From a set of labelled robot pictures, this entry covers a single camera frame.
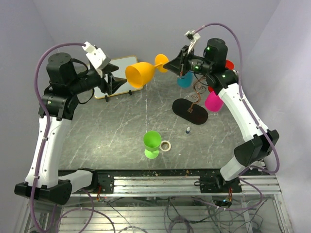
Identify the small framed whiteboard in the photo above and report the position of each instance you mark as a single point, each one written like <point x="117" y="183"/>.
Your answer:
<point x="119" y="75"/>

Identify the magenta plastic wine glass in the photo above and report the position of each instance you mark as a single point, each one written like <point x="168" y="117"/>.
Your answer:
<point x="213" y="102"/>

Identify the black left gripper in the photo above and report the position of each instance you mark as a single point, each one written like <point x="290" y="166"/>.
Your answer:
<point x="113" y="83"/>

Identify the aluminium mounting rail frame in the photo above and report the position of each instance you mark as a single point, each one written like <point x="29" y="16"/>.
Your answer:
<point x="159" y="201"/>

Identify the white tape roll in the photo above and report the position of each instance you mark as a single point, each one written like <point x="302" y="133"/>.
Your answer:
<point x="165" y="146"/>

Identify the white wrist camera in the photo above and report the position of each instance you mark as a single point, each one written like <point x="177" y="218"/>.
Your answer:
<point x="193" y="36"/>
<point x="97" y="57"/>

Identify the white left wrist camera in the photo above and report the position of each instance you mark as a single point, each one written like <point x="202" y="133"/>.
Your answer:
<point x="97" y="57"/>

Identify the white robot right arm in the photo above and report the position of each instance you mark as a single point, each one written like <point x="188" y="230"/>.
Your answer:
<point x="259" y="140"/>

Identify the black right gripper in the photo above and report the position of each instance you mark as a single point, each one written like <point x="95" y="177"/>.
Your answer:
<point x="174" y="65"/>

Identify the orange plastic wine glass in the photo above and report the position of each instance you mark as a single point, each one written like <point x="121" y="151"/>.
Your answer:
<point x="141" y="73"/>

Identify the blue plastic wine glass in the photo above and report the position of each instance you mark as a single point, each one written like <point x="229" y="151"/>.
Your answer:
<point x="185" y="81"/>

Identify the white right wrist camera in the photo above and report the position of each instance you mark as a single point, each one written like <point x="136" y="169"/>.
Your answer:
<point x="193" y="36"/>

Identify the copper wire wine glass rack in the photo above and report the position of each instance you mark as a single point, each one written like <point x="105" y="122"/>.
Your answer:
<point x="191" y="111"/>

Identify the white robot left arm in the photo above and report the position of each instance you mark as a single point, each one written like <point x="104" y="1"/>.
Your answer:
<point x="60" y="100"/>

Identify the green plastic wine glass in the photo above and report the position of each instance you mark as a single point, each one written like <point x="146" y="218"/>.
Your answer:
<point x="152" y="141"/>

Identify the red plastic wine glass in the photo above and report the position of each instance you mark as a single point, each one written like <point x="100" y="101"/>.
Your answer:
<point x="229" y="65"/>

